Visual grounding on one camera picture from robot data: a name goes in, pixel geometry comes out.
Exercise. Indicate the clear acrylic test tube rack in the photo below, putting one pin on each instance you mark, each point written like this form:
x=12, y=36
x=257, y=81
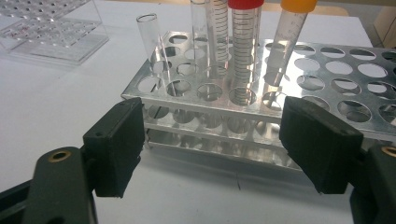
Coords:
x=62, y=40

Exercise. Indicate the perforated metal test tube rack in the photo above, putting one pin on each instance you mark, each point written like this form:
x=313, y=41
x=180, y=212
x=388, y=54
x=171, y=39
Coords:
x=194, y=101

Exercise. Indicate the light wooden cabinet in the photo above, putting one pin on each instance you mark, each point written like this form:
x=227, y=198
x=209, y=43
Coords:
x=386, y=28

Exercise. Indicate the orange-capped graduated test tube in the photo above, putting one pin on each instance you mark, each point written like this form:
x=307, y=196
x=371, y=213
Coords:
x=221, y=31
x=289, y=31

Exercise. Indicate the short open glass test tube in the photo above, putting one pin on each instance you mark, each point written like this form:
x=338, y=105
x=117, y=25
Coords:
x=151, y=37

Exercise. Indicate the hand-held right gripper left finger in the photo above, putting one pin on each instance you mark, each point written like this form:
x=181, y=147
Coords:
x=115, y=146

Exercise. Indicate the tall clear glass test tube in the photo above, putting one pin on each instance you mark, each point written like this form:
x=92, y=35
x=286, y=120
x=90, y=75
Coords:
x=199, y=31

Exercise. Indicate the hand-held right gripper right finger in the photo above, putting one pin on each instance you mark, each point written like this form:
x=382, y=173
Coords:
x=320, y=146

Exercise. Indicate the red-capped graduated test tube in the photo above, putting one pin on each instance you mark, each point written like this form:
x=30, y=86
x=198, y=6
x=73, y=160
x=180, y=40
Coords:
x=244, y=46

